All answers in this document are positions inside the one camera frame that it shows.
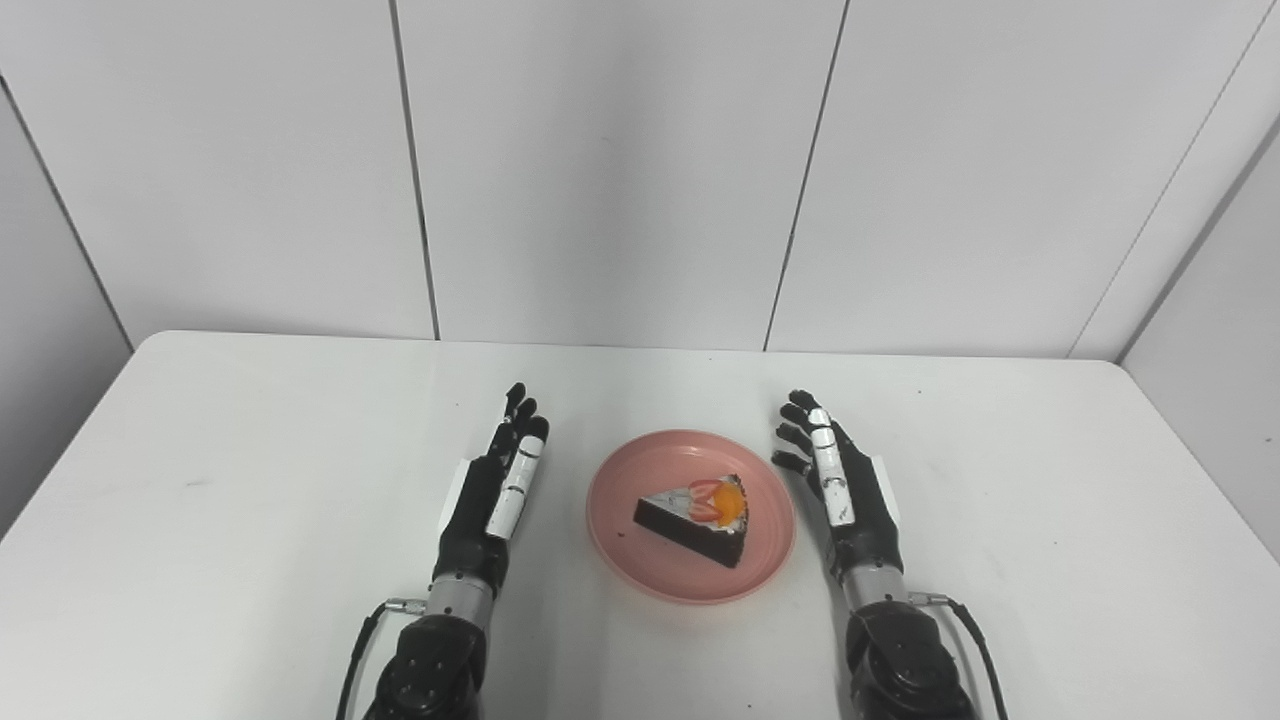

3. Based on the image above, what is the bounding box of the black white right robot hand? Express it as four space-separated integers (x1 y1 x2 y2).
771 390 904 581

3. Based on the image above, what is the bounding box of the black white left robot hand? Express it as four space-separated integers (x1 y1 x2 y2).
432 383 551 591

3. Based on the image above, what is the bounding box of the chocolate cake slice with fruit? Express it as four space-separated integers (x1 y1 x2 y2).
633 474 750 569

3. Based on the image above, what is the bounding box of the pink round plate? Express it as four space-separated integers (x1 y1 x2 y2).
586 430 798 605

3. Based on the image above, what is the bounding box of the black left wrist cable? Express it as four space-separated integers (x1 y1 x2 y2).
335 597 429 720

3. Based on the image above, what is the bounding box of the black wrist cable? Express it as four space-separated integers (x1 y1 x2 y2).
335 597 429 720
908 591 1011 720

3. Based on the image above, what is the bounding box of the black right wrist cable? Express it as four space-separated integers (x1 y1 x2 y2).
908 591 1011 720

